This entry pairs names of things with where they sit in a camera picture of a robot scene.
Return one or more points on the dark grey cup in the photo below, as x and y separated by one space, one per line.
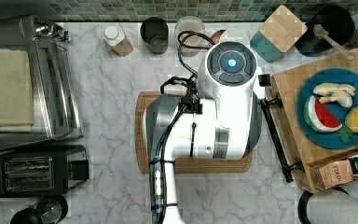
155 33

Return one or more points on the blue plate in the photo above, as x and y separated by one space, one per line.
307 96

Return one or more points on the black kettle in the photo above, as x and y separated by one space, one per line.
49 210

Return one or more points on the paper towel roll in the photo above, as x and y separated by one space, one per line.
333 206

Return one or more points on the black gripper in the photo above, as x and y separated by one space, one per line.
264 80

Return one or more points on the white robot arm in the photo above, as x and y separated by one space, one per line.
219 117

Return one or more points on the plush peeled banana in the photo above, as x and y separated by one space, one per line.
333 92

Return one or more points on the wooden tea box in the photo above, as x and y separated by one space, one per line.
335 173

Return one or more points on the teal canister with bamboo lid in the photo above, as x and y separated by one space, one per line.
279 32

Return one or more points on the plush watermelon slice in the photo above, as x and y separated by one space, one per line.
317 116

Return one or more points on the silver toaster oven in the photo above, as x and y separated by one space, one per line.
37 95

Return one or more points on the beige folded towel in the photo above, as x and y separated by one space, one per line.
16 93

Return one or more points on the wooden drawer cabinet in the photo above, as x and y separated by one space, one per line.
299 149

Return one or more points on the black pot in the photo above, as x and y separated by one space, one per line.
336 21

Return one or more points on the bamboo cutting board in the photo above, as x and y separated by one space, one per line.
182 165

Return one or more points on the white-lidded spice bottle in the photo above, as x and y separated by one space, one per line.
115 37

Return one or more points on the black two-slot toaster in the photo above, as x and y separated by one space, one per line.
43 170

